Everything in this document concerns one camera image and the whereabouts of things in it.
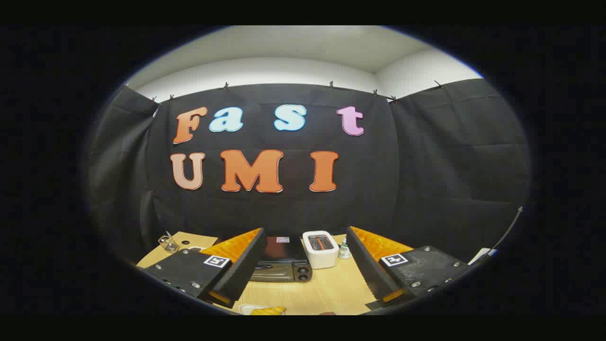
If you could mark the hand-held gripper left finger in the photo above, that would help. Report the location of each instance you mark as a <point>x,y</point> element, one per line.
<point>246,265</point>

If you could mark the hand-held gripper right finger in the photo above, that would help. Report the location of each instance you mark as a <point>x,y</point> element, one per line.
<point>367,265</point>

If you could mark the black toaster oven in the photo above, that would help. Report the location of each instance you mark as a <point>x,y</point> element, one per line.
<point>284,273</point>

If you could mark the yellow croissant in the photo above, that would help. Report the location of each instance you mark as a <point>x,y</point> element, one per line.
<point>270,311</point>

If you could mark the white pop-up toaster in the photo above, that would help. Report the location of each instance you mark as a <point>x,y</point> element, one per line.
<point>320,255</point>

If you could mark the white bottle with green label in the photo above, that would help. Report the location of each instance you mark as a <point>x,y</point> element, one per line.
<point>345,251</point>

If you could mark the white plate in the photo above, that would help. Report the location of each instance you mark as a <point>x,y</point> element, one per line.
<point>245,309</point>

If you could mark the small white snack dish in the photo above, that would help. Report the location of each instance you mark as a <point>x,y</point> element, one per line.
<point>196,247</point>

